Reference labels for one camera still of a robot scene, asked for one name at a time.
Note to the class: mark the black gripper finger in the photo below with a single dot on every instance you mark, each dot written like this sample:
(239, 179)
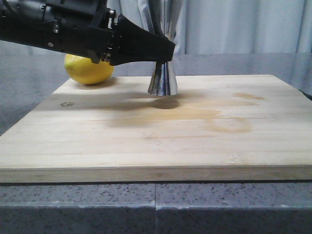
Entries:
(130, 43)

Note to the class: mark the yellow lemon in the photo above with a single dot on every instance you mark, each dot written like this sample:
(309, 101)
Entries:
(83, 71)

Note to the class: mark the grey curtain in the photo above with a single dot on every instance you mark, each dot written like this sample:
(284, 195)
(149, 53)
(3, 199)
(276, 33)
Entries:
(208, 27)

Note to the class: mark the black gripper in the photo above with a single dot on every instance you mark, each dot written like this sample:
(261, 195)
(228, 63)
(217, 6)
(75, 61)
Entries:
(79, 27)

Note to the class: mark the wooden cutting board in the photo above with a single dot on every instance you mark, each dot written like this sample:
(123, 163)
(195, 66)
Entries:
(217, 128)

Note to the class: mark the steel double jigger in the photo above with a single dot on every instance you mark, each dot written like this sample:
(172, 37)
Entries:
(162, 21)

